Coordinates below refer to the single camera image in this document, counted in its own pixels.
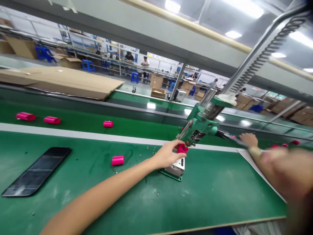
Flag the green conveyor belt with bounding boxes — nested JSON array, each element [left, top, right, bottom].
[[0, 84, 313, 149]]

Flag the black smartphone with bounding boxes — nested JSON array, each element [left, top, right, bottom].
[[1, 147, 72, 198]]

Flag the grey metal pole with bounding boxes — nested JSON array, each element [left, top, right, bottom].
[[221, 4, 313, 95]]

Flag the flattened cardboard sheet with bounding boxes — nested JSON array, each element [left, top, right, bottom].
[[0, 66, 126, 102]]

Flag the silver metal fixture block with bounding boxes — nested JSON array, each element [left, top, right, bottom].
[[163, 156, 186, 177]]

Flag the white flat sheet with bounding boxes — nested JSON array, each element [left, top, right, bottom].
[[236, 149, 287, 204]]

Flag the silver box machine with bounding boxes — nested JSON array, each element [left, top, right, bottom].
[[168, 89, 187, 102]]

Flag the person's right hand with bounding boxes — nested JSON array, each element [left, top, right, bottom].
[[239, 132, 259, 149]]

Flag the person's left hand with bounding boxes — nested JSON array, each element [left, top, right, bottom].
[[152, 140, 188, 169]]

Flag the large leaning cardboard sheet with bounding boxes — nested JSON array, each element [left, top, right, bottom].
[[5, 35, 38, 60]]

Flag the stack of cardboard cartons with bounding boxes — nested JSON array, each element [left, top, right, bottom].
[[234, 94, 313, 127]]

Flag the black coiled cable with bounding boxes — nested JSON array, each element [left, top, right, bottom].
[[229, 13, 310, 95]]

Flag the open cardboard box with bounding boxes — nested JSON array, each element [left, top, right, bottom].
[[150, 87, 167, 99], [53, 54, 83, 70]]

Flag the green hand press machine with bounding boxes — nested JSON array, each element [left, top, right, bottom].
[[158, 88, 250, 182]]

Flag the white cloth wad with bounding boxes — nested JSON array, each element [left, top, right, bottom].
[[217, 94, 238, 107]]

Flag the scattered small metal screws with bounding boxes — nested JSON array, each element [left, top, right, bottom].
[[140, 146, 157, 155]]

